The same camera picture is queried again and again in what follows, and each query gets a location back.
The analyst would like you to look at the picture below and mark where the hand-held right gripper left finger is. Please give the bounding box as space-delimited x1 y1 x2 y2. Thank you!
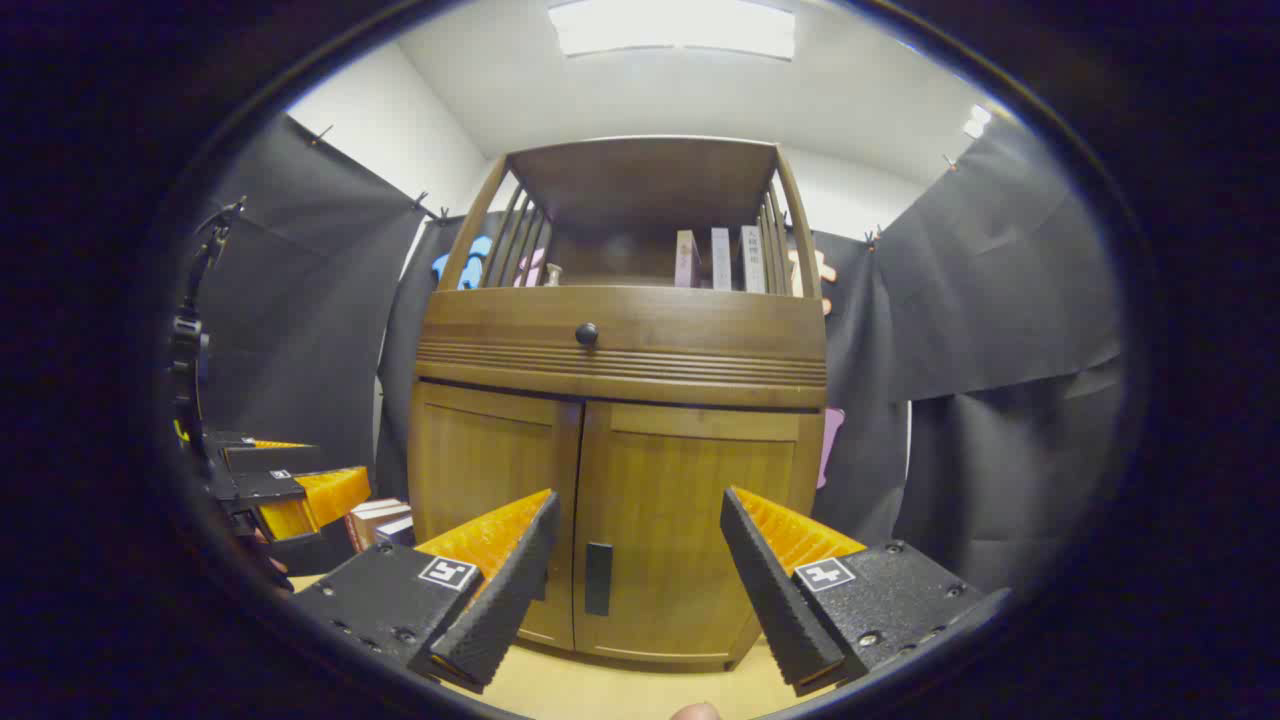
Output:
290 488 561 696

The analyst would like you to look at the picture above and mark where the wooden double-door shoe cabinet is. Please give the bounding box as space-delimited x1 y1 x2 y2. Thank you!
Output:
405 135 831 673

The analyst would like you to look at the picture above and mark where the black door handle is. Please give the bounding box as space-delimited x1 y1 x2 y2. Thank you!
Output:
584 541 614 618

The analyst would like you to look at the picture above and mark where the wooden cabinet drawer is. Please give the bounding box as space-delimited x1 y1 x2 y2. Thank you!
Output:
415 286 829 410

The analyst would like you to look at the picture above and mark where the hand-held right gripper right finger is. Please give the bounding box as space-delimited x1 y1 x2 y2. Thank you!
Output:
720 486 1011 698

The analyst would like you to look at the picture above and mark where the red brown book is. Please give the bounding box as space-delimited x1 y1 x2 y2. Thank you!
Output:
344 497 412 554

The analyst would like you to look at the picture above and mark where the ceiling light panel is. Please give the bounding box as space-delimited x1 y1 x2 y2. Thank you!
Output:
546 0 798 61

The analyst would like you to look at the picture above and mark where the wooden cabinet door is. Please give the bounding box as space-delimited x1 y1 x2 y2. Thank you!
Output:
574 400 827 668
408 380 584 653

